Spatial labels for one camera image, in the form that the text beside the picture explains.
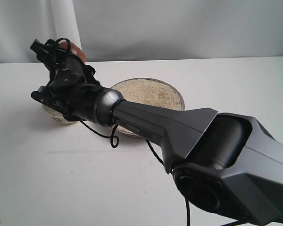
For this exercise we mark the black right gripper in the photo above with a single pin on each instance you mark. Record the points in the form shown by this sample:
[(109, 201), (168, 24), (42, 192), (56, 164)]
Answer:
[(72, 91)]

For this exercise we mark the brown wooden cup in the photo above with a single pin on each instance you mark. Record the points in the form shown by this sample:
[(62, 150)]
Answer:
[(74, 49)]

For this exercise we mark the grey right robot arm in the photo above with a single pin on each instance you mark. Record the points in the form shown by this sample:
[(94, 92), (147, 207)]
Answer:
[(222, 163)]

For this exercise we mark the white floral ceramic bowl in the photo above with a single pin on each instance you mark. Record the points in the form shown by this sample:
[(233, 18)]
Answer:
[(55, 115)]

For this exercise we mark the round steel rice tray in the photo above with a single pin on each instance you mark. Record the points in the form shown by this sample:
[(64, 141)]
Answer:
[(152, 92)]

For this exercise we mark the white backdrop curtain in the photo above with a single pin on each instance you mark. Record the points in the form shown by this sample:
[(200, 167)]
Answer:
[(109, 30)]

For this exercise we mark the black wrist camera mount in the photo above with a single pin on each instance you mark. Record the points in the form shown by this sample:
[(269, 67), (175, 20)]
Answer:
[(44, 96)]

